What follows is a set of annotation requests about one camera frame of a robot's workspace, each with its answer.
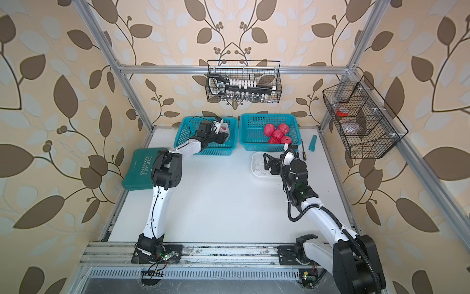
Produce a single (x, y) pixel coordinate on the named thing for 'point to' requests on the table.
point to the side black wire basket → (368, 126)
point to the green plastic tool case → (138, 175)
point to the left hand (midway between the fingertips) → (220, 129)
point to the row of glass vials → (246, 97)
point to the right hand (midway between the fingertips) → (272, 155)
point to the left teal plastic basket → (188, 127)
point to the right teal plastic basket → (252, 134)
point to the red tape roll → (343, 112)
